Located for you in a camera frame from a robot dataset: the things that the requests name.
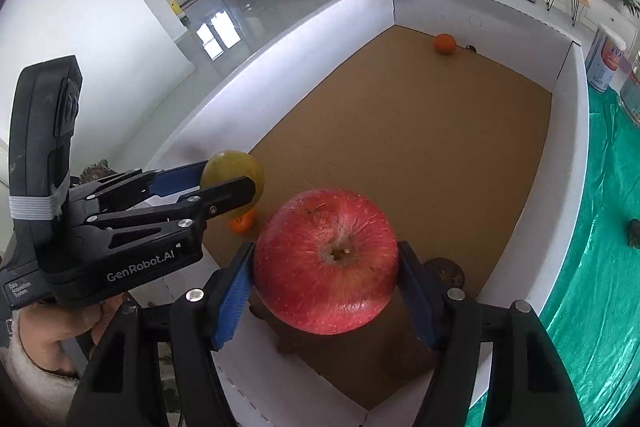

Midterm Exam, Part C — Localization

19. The small orange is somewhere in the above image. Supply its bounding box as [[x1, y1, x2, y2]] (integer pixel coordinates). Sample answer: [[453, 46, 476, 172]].
[[229, 207, 258, 234], [433, 33, 457, 56]]

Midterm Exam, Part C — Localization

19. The purple sweet potato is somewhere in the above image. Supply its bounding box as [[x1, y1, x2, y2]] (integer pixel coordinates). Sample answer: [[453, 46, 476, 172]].
[[250, 299, 311, 355]]

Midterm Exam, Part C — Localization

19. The white cardboard box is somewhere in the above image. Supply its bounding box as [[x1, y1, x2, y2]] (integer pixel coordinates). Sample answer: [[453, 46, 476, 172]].
[[127, 0, 591, 427]]

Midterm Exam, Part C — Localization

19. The person's left hand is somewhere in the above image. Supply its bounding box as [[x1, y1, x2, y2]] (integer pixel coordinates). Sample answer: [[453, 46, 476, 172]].
[[20, 293, 125, 375]]

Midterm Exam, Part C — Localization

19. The dark brown mangosteen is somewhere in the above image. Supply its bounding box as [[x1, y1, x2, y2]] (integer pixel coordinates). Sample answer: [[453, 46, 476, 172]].
[[422, 257, 467, 293]]

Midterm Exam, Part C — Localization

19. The pink label tin can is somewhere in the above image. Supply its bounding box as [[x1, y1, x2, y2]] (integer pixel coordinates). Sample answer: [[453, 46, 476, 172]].
[[584, 24, 627, 94]]

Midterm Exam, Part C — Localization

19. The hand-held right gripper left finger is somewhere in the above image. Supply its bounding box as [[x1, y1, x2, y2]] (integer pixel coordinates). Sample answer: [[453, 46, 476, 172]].
[[67, 241, 256, 427]]

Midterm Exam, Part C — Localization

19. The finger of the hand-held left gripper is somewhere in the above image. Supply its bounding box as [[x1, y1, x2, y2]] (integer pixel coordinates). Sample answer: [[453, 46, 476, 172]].
[[86, 176, 257, 242], [69, 160, 207, 214]]

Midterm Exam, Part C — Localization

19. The yellow-green round fruit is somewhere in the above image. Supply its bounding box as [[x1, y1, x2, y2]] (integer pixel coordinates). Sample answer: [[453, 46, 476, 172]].
[[201, 149, 266, 220]]

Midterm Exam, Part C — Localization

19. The clear glass jar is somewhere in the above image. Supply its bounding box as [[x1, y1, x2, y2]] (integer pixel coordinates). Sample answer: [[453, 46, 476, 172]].
[[619, 52, 640, 125]]

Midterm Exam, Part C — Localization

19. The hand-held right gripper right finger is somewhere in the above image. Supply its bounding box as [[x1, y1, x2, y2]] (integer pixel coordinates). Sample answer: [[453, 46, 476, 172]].
[[397, 241, 586, 427]]

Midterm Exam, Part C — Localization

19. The red apple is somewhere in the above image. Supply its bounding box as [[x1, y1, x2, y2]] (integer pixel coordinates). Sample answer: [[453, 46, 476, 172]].
[[252, 188, 401, 335]]

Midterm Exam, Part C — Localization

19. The green tablecloth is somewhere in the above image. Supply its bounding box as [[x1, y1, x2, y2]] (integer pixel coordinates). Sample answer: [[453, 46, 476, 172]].
[[465, 87, 640, 427]]

